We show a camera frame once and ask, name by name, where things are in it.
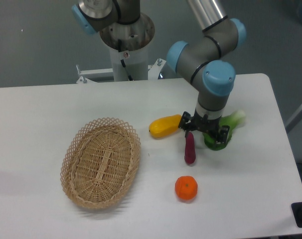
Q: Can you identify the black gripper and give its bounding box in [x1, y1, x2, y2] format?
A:
[178, 111, 230, 144]

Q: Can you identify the purple sweet potato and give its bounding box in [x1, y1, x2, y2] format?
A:
[184, 131, 196, 165]

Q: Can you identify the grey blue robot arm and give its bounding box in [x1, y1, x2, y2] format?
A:
[72, 0, 247, 145]

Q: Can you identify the green bok choy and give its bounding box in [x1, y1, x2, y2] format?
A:
[203, 110, 246, 151]

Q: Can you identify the yellow mango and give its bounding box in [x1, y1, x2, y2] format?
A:
[149, 115, 182, 138]

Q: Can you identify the orange tangerine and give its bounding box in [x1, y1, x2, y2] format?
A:
[174, 176, 198, 201]

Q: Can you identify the white furniture leg right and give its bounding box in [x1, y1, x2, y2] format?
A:
[285, 103, 302, 133]

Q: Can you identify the woven wicker basket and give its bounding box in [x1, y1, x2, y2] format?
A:
[60, 118, 141, 210]

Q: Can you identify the white metal mounting frame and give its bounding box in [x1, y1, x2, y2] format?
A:
[76, 58, 175, 84]

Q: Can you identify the black cable on pedestal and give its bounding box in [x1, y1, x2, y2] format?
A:
[117, 39, 134, 82]

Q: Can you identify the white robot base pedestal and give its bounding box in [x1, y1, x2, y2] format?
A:
[100, 13, 155, 82]

